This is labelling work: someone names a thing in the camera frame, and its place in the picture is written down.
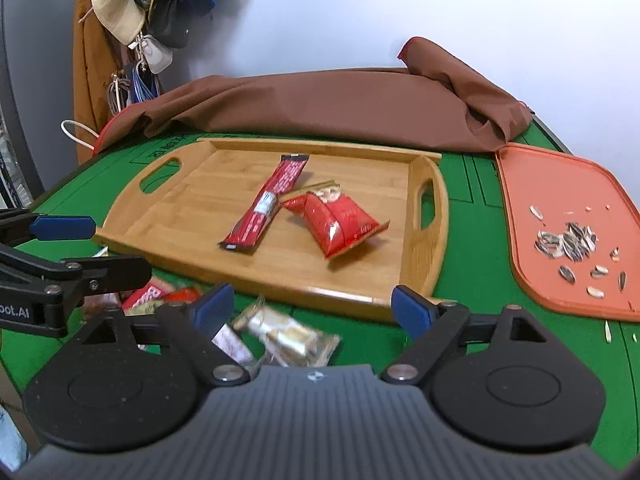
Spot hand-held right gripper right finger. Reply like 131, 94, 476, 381
381, 285, 556, 386

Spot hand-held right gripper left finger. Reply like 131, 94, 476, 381
65, 283, 251, 386

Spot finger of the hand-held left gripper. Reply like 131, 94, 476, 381
0, 246, 152, 311
0, 208, 97, 250

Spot white packet with pink print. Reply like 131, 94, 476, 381
212, 324, 256, 366

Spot gold snack packet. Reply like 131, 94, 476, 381
232, 296, 342, 368

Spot wooden tray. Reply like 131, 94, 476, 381
94, 137, 449, 323

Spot red peanut packet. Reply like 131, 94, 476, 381
280, 183, 391, 260

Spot long dark red bar packet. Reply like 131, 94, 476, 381
217, 154, 310, 256

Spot brown coat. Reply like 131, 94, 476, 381
72, 0, 131, 153

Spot pile of sunflower seeds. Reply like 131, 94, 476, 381
530, 204, 628, 300

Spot orange plastic board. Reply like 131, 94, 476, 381
495, 142, 640, 322

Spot white small pouch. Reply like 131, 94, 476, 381
129, 34, 174, 74

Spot brown cloth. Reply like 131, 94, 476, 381
92, 36, 533, 157

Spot beige cap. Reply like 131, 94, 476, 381
90, 0, 147, 46

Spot black bag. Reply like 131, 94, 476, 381
125, 0, 216, 50

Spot white cable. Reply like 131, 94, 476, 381
61, 120, 101, 148

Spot blue cords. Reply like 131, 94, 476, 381
125, 62, 162, 106

